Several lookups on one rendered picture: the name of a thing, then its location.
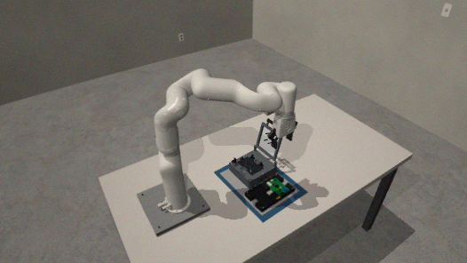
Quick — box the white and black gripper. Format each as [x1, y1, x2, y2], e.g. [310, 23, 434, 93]
[267, 112, 297, 149]

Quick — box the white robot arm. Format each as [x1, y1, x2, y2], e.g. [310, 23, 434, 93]
[154, 68, 297, 213]

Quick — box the green circuit board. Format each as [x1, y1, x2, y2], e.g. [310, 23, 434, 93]
[266, 178, 289, 195]

